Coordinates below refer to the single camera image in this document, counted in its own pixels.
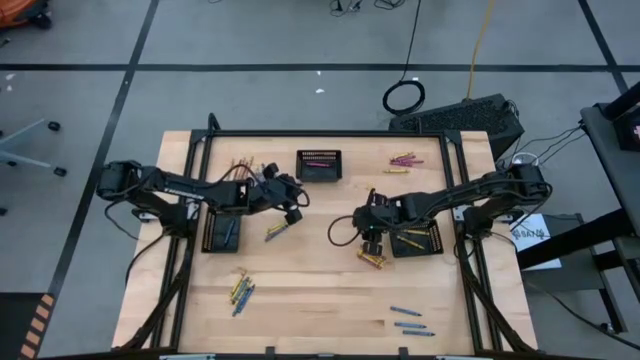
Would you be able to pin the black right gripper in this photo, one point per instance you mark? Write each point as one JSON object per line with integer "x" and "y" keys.
{"x": 375, "y": 217}

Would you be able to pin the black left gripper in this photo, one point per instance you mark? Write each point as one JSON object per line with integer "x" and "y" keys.
{"x": 275, "y": 195}

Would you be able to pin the black plastic mesh basket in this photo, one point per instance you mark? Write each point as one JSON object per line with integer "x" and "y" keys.
{"x": 220, "y": 248}
{"x": 425, "y": 251}
{"x": 318, "y": 175}

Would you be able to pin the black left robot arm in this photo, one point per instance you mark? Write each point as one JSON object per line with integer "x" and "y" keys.
{"x": 165, "y": 182}

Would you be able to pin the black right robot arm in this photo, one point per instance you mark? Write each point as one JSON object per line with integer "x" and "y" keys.
{"x": 465, "y": 192}

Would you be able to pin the black computer tower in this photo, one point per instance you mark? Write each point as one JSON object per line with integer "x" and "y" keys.
{"x": 460, "y": 117}

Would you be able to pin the white paper sign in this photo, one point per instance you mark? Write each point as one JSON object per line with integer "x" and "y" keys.
{"x": 542, "y": 224}

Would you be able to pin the grey cart platform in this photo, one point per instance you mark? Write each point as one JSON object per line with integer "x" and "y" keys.
{"x": 575, "y": 270}

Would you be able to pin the black side table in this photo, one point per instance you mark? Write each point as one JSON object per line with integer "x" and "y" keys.
{"x": 612, "y": 175}

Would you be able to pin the black monitor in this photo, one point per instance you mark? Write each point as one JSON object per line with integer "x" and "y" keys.
{"x": 627, "y": 135}

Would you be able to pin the black orange striped mat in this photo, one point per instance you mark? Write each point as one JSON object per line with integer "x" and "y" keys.
{"x": 15, "y": 325}

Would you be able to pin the orange wheeled object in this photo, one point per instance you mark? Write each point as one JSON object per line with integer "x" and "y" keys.
{"x": 15, "y": 10}

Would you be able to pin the black aluminium table frame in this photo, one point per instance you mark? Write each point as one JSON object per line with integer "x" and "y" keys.
{"x": 325, "y": 133}

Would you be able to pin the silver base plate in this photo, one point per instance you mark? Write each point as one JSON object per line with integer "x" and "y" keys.
{"x": 141, "y": 216}

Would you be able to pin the white bracket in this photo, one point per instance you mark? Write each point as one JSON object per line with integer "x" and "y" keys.
{"x": 187, "y": 357}

